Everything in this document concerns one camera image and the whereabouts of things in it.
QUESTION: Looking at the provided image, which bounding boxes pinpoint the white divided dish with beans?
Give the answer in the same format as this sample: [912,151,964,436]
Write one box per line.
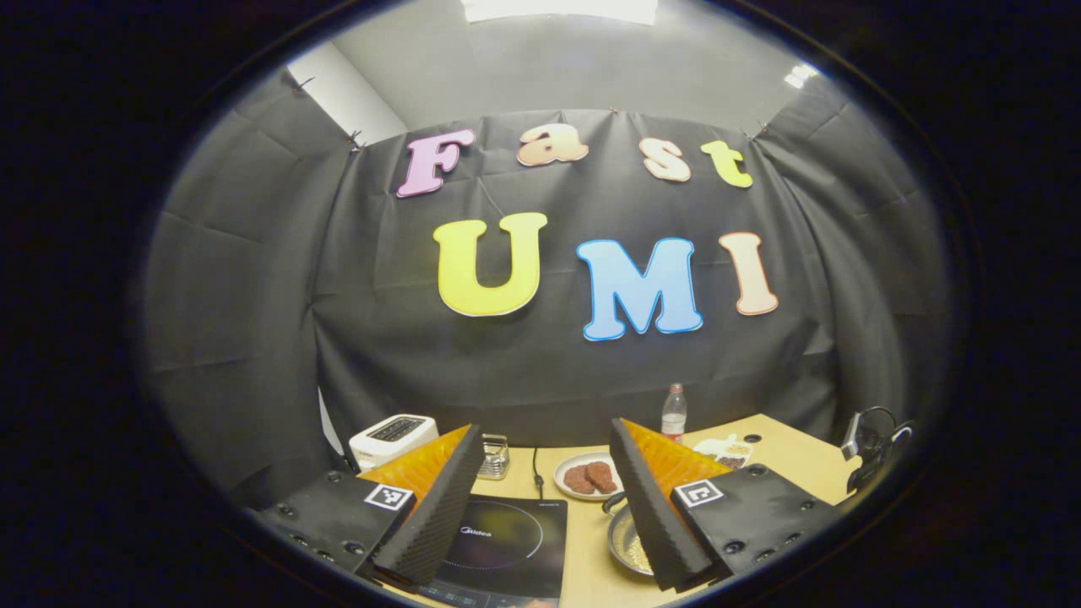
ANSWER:
[693,433,754,470]

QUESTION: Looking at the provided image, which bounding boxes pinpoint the white round plate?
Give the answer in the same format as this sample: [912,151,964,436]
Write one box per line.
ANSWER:
[554,452,626,501]

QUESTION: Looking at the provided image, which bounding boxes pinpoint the steel pot with black handles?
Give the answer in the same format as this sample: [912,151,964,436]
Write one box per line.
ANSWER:
[601,492,655,578]

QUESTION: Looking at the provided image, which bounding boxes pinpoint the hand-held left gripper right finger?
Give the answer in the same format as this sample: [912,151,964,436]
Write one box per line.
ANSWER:
[610,417,841,592]

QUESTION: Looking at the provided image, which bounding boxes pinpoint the clear water bottle red label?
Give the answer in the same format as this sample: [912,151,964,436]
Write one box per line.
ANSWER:
[660,383,687,444]

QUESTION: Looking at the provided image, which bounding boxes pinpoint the white toaster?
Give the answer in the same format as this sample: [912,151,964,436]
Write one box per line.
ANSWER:
[349,414,440,472]

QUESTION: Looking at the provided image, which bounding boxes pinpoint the metal wire basket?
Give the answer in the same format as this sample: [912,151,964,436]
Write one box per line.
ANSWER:
[477,433,510,480]

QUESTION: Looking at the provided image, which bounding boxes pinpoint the black backdrop cloth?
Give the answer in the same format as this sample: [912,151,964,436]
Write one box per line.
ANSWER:
[139,66,955,508]

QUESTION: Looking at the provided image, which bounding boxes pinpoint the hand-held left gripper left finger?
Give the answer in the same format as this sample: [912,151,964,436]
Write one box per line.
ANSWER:
[253,424,486,589]

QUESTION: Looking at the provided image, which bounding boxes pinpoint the black induction cooktop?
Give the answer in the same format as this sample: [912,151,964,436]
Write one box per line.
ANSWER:
[397,496,568,608]

